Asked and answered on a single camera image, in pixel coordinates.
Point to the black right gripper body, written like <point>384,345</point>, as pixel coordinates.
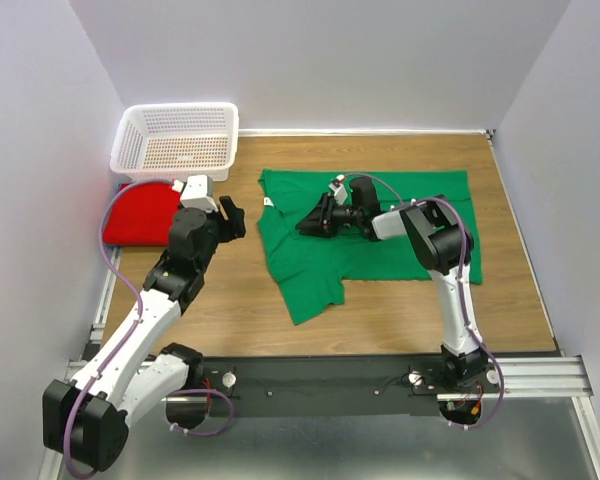
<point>334,216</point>

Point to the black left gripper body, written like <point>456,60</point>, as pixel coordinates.
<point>223,230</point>

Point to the green t shirt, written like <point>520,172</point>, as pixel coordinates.
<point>310,271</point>

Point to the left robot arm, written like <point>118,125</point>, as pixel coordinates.
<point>88,417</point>

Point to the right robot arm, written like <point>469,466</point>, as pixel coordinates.
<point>442,244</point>

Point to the folded red t shirt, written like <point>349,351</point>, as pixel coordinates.
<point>141,216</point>

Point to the white plastic perforated basket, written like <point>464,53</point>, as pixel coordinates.
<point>176,140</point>

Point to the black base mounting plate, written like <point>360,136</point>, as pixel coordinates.
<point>315,386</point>

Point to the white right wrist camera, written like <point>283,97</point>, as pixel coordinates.
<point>338,189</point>

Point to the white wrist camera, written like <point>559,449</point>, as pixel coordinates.
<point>338,189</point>
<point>196,192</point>

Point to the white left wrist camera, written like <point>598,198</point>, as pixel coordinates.
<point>196,192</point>

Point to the aluminium frame rail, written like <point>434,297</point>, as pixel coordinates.
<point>541,375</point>

